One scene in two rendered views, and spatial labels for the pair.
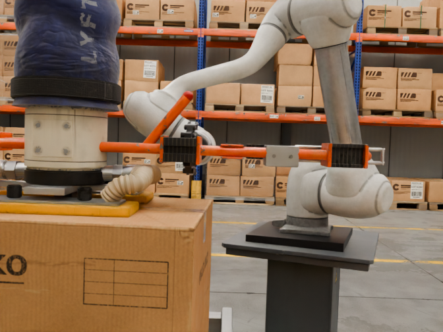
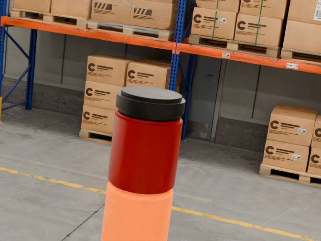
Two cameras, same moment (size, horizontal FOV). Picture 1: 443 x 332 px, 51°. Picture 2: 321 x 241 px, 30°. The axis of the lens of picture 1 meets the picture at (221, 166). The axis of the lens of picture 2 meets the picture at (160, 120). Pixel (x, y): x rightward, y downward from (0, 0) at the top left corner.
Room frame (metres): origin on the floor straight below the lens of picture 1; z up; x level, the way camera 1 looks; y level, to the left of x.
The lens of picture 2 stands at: (0.19, 1.12, 2.42)
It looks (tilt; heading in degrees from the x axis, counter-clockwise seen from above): 13 degrees down; 15
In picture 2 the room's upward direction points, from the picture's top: 7 degrees clockwise
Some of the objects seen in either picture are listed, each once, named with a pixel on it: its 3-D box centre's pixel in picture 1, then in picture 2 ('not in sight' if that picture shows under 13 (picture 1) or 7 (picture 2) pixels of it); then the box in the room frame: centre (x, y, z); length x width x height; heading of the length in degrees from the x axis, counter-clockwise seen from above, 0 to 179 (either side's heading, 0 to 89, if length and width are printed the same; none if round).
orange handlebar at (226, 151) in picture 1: (164, 147); not in sight; (1.13, 0.14, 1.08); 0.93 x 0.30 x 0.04; 89
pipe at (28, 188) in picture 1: (66, 175); not in sight; (1.01, 0.34, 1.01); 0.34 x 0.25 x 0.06; 89
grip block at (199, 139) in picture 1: (181, 149); not in sight; (1.01, 0.09, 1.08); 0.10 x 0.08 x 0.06; 179
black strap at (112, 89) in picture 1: (68, 92); not in sight; (1.02, 0.34, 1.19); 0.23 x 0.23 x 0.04
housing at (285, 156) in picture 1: (280, 155); not in sight; (1.01, -0.13, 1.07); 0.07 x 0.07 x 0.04; 89
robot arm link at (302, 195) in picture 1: (310, 186); not in sight; (1.72, -0.33, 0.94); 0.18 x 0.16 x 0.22; 42
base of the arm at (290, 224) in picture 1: (301, 222); not in sight; (1.73, -0.31, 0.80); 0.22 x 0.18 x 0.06; 73
